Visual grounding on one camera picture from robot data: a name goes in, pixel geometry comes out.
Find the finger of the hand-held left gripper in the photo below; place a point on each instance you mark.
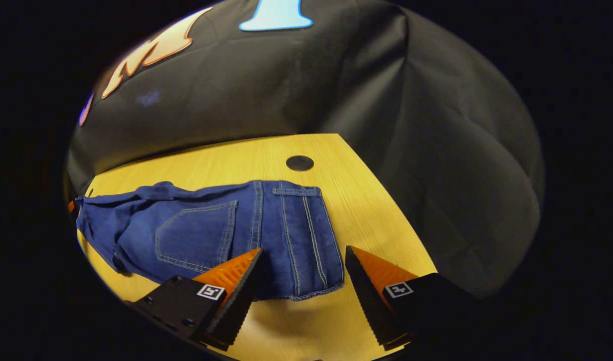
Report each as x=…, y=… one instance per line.
x=71, y=206

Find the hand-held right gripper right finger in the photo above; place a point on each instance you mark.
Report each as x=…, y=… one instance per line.
x=366, y=296

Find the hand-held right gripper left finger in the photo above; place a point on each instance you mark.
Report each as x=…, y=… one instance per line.
x=241, y=296

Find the blue denim jeans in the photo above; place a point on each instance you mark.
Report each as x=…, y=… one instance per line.
x=196, y=235

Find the black table grommet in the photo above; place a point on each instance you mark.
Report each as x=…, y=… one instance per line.
x=299, y=163

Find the black backdrop cloth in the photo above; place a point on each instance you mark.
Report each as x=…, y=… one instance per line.
x=286, y=85

